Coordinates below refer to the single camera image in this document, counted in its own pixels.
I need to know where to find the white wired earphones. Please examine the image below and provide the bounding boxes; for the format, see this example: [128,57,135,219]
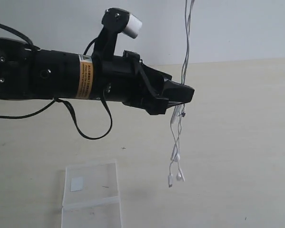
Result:
[167,0,197,189]

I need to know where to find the clear plastic storage box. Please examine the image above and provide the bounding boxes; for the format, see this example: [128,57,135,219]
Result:
[61,160,122,228]

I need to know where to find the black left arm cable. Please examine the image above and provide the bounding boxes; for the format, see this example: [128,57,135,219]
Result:
[0,20,113,140]

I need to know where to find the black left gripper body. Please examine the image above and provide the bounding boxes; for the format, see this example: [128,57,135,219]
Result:
[91,51,172,115]

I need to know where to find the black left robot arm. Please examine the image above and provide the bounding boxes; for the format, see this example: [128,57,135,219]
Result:
[0,38,194,115]

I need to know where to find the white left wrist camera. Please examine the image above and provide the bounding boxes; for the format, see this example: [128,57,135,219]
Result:
[122,13,142,39]

